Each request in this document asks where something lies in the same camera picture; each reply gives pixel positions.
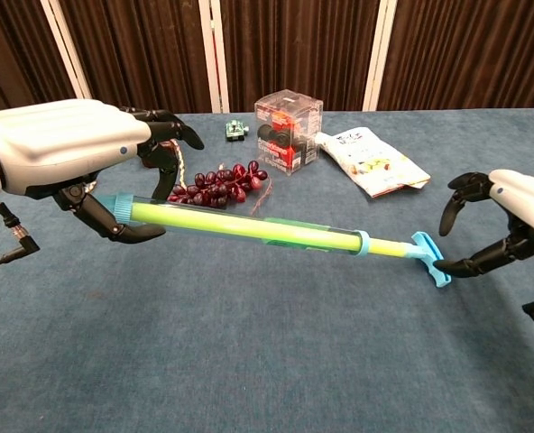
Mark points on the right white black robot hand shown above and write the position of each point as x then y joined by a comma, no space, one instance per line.
528,212

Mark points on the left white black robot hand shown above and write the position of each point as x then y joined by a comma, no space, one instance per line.
68,140

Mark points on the green plastic water squirter tube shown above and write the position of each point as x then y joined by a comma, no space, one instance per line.
249,227

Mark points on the dark juice bottle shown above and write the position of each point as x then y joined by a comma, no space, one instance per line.
147,160

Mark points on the dark brown screen panel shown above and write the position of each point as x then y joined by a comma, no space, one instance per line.
14,54
294,45
465,49
136,54

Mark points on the white snack pouch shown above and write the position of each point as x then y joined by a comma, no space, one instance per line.
375,167

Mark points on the dark red grape bunch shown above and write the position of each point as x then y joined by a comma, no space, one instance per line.
222,185

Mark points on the clear plastic toy box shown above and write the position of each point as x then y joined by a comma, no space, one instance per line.
285,135

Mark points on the blue felt table cover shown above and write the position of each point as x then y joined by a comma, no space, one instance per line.
249,352

